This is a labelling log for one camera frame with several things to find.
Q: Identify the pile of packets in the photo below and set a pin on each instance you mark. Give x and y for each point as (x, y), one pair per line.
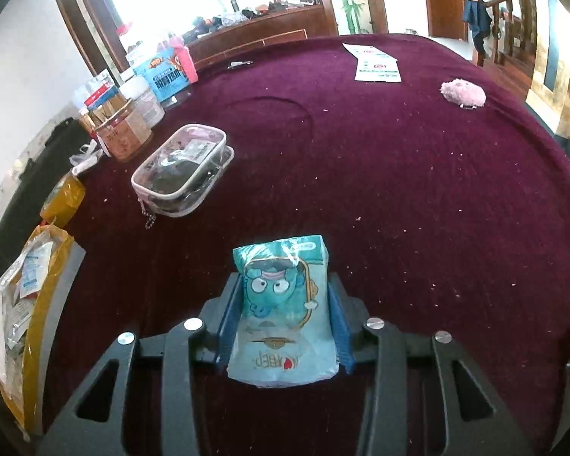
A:
(19, 294)

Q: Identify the black bag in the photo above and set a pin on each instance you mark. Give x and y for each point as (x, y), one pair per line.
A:
(33, 175)

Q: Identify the white plastic bag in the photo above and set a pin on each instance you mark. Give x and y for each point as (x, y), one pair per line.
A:
(85, 159)

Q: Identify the pink plush toy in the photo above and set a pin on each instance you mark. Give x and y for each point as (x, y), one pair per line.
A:
(463, 92)

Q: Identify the blue label plastic jar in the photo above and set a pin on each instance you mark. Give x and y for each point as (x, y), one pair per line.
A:
(164, 76)

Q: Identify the blue jacket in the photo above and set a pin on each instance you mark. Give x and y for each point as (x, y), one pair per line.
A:
(477, 21)

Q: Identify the white plastic jar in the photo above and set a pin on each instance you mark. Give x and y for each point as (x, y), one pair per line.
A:
(145, 99)

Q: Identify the white leaflet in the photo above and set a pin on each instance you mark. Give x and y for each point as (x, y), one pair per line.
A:
(377, 64)

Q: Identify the clear zip pouch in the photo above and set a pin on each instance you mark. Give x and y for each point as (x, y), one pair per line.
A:
(180, 171)

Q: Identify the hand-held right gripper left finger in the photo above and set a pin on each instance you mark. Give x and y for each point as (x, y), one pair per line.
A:
(225, 327)

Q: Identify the red boxes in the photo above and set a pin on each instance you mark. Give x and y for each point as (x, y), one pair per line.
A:
(99, 97)

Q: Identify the wooden sideboard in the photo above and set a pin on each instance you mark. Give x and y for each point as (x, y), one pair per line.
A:
(261, 31)

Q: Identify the maroon tablecloth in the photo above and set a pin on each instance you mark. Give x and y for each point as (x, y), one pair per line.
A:
(384, 175)

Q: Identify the yellow lined storage box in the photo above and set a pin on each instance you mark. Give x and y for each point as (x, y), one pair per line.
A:
(47, 304)

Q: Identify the orange label plastic jar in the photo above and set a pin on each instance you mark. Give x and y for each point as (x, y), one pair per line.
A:
(123, 133)

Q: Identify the wooden stair railing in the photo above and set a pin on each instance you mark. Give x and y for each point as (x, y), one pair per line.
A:
(515, 23)

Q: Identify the pink bottle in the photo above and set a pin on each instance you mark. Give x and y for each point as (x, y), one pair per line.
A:
(186, 59)

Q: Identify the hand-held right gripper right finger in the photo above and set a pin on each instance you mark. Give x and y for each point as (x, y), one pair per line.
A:
(343, 337)

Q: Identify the teal diaper packet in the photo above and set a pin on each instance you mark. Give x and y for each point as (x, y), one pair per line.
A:
(285, 323)

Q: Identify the large jar with red lid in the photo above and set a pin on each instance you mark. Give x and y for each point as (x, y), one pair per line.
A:
(126, 42)

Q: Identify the yellow foil packet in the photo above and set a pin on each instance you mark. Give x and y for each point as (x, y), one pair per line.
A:
(64, 199)

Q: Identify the wooden door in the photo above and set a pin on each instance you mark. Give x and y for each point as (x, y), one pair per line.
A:
(444, 0)

